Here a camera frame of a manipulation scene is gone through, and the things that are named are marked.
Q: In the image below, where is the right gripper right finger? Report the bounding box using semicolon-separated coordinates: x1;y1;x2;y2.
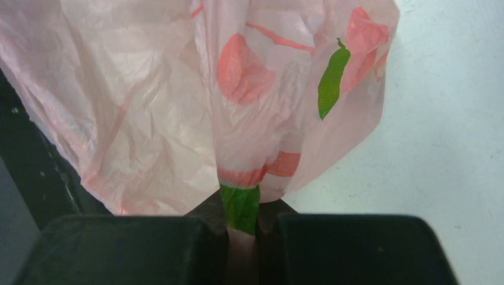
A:
256;200;458;284

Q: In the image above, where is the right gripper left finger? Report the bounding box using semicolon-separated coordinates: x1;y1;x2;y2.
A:
14;193;229;284

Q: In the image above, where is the pink plastic grocery bag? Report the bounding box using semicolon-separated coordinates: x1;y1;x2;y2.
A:
0;0;401;237

